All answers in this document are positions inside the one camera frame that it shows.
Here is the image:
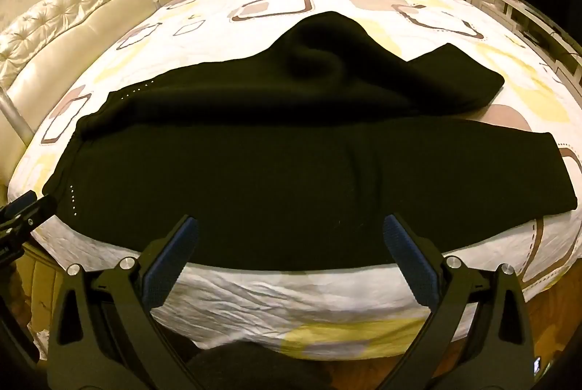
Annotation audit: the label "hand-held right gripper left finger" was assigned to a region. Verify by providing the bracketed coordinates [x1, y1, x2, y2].
[48, 214, 201, 390]

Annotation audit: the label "black pants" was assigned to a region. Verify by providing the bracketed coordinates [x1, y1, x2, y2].
[42, 11, 579, 272]

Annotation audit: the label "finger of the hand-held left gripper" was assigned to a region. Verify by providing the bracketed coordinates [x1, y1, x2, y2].
[0, 189, 58, 244]

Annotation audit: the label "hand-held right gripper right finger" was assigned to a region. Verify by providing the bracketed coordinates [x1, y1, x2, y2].
[376, 212, 538, 390]

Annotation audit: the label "printed white bed sheet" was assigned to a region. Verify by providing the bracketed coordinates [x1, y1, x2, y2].
[7, 0, 582, 361]

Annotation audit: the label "cream tufted headboard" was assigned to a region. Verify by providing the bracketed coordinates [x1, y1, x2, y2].
[0, 0, 176, 109]

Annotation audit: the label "white television stand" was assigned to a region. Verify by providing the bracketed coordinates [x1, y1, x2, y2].
[493, 0, 582, 87]

